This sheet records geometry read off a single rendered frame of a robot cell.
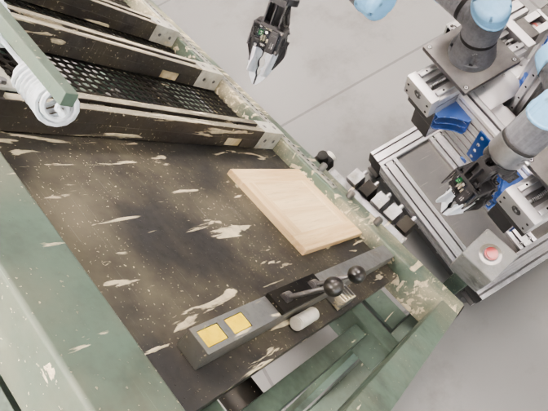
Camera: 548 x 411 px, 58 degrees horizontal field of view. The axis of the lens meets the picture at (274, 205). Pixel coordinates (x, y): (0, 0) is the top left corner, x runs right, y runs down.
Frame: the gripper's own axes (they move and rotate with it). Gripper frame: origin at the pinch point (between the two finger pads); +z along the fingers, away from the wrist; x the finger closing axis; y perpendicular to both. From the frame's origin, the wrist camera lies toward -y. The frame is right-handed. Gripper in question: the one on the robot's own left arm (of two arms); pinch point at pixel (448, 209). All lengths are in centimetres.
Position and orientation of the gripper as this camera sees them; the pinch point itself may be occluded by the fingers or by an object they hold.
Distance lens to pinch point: 117.8
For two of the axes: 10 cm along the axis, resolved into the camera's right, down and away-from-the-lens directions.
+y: -8.2, 2.6, -5.2
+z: -3.2, 5.4, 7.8
